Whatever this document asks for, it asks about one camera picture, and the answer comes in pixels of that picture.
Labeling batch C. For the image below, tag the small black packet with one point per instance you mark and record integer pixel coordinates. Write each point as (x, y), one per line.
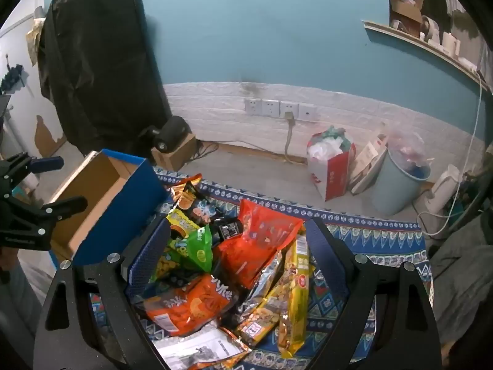
(229, 231)

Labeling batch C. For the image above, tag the red snack bag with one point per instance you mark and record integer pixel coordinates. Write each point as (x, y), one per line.
(254, 239)

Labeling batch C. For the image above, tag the wooden wall shelf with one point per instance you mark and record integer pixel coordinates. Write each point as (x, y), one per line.
(431, 48)

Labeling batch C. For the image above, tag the dark hanging item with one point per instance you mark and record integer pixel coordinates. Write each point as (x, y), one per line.
(11, 77)

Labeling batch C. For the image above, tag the black snack bag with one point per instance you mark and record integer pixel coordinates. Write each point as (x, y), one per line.
(202, 208)

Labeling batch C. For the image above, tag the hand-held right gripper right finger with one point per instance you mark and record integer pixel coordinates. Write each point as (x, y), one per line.
(327, 258)

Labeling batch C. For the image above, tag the orange octopus snack bag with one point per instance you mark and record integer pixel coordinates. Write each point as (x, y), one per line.
(192, 300)

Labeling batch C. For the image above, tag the cardboard box on shelf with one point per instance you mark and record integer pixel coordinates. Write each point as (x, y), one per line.
(406, 9)

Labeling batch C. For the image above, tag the green snack bag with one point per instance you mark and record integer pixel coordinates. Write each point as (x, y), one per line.
(196, 248)

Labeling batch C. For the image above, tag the gold biscuit packet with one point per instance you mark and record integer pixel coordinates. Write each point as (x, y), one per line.
(258, 322)

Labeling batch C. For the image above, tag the white electric kettle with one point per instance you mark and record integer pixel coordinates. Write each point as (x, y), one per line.
(439, 196)

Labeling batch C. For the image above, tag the white wall socket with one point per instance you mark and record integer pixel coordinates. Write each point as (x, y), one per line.
(308, 112)
(253, 106)
(289, 108)
(270, 108)

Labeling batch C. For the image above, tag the blue cardboard box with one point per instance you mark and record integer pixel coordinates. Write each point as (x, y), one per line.
(104, 196)

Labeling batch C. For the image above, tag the silver snack packet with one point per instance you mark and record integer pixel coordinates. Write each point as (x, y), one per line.
(262, 281)

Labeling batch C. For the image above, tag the grey cloth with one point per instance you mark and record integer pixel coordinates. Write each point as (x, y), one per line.
(462, 269)

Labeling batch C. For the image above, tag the long yellow snack packet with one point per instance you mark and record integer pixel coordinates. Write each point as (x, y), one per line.
(298, 289)

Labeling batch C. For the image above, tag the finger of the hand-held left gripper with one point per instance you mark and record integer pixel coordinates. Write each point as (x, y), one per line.
(48, 163)
(65, 206)

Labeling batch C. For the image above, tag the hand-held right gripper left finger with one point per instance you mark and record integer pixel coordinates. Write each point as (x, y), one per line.
(143, 262)

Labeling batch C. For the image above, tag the yellow-green snack bag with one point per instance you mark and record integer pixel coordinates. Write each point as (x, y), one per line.
(165, 266)

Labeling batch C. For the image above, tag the small brown cardboard box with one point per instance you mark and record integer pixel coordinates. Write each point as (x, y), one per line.
(179, 154)

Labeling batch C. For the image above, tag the small orange snack bag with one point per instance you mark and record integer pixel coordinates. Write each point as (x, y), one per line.
(181, 192)

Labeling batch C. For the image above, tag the red and white paper bag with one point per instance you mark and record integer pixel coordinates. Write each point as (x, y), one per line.
(333, 173)

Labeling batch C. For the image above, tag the white-backed orange snack bag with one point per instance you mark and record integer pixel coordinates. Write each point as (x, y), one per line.
(200, 349)

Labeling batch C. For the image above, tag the light blue trash bin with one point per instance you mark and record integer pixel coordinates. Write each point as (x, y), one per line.
(393, 189)

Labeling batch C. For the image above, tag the blue patterned blanket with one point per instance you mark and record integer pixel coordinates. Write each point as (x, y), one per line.
(369, 235)

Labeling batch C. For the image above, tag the black cylindrical device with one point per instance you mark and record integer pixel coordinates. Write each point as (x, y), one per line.
(169, 133)

